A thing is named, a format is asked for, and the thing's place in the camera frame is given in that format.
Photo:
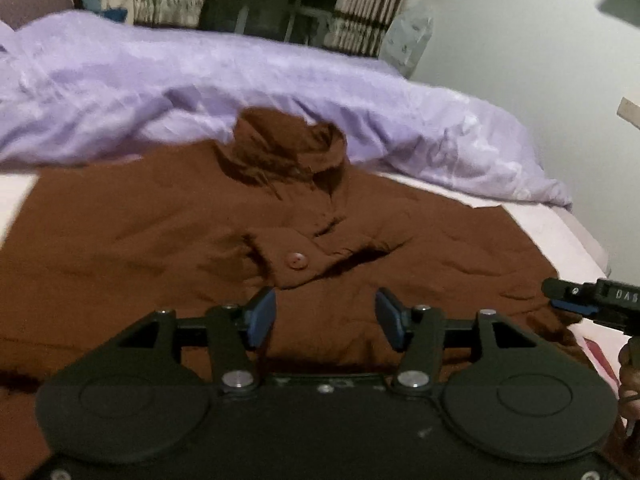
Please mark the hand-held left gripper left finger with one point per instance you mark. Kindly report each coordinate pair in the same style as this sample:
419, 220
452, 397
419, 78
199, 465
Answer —
263, 316

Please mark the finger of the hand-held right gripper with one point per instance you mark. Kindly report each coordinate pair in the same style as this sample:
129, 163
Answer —
567, 296

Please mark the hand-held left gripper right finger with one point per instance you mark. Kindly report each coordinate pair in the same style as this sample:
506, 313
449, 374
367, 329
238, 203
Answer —
389, 321

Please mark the brown coat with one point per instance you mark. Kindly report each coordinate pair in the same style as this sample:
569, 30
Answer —
165, 240

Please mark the person's right hand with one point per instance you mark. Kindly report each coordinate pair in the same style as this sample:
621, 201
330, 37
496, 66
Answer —
631, 375

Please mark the pink printed bed sheet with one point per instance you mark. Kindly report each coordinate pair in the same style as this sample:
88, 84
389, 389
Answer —
545, 232

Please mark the purple duvet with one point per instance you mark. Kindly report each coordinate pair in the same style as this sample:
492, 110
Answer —
150, 90

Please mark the fan in plastic cover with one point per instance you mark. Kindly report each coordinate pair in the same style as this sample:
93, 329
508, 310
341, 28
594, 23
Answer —
407, 40

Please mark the dark window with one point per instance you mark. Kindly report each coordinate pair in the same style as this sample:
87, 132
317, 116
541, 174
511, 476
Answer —
270, 0

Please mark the brown pillow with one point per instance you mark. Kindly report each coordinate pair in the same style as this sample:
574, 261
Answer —
30, 2

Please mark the beige wall socket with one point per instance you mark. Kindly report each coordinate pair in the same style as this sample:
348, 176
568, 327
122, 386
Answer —
631, 112

